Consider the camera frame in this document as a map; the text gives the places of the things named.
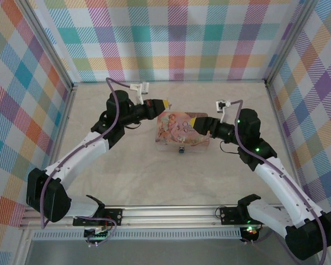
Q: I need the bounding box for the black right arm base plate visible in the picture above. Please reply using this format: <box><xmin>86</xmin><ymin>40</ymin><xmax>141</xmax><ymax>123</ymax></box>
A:
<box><xmin>220</xmin><ymin>206</ymin><xmax>254</xmax><ymax>226</ymax></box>

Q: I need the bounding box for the aluminium frame post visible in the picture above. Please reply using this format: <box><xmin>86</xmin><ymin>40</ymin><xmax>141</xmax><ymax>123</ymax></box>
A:
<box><xmin>264</xmin><ymin>0</ymin><xmax>319</xmax><ymax>88</ymax></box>
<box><xmin>16</xmin><ymin>0</ymin><xmax>78</xmax><ymax>93</ymax></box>

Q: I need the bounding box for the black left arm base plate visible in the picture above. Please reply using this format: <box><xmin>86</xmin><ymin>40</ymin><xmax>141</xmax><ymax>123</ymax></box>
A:
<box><xmin>72</xmin><ymin>208</ymin><xmax>124</xmax><ymax>227</ymax></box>

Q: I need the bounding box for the grey metal panel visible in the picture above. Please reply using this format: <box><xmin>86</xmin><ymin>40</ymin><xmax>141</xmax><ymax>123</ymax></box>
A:
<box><xmin>24</xmin><ymin>238</ymin><xmax>321</xmax><ymax>265</ymax></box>

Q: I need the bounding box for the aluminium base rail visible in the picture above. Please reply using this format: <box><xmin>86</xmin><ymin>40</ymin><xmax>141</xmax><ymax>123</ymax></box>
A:
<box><xmin>18</xmin><ymin>204</ymin><xmax>289</xmax><ymax>230</ymax></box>

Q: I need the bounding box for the green circuit board with wires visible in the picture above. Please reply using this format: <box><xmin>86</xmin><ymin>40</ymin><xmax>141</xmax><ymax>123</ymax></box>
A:
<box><xmin>84</xmin><ymin>225</ymin><xmax>113</xmax><ymax>244</ymax></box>

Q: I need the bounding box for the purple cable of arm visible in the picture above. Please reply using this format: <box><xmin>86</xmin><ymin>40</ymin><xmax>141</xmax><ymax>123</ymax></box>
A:
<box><xmin>228</xmin><ymin>99</ymin><xmax>329</xmax><ymax>265</ymax></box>
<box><xmin>40</xmin><ymin>77</ymin><xmax>136</xmax><ymax>245</ymax></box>

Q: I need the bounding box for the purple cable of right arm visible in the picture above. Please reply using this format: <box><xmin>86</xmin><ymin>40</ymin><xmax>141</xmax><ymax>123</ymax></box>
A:
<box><xmin>228</xmin><ymin>99</ymin><xmax>329</xmax><ymax>265</ymax></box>

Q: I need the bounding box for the aluminium side floor rail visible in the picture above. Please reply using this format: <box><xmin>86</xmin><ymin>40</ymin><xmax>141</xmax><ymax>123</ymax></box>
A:
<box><xmin>37</xmin><ymin>84</ymin><xmax>78</xmax><ymax>208</ymax></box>
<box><xmin>264</xmin><ymin>82</ymin><xmax>307</xmax><ymax>205</ymax></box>

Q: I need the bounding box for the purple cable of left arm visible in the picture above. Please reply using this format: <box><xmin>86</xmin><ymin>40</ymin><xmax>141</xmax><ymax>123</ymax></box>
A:
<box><xmin>40</xmin><ymin>77</ymin><xmax>136</xmax><ymax>245</ymax></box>

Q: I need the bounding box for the slotted grey cable duct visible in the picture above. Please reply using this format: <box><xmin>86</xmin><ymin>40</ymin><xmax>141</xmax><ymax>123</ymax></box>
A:
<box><xmin>33</xmin><ymin>227</ymin><xmax>242</xmax><ymax>241</ymax></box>

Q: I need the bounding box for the pink printed tin box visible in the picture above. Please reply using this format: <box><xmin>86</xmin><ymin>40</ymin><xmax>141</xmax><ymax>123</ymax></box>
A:
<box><xmin>154</xmin><ymin>110</ymin><xmax>210</xmax><ymax>152</ymax></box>

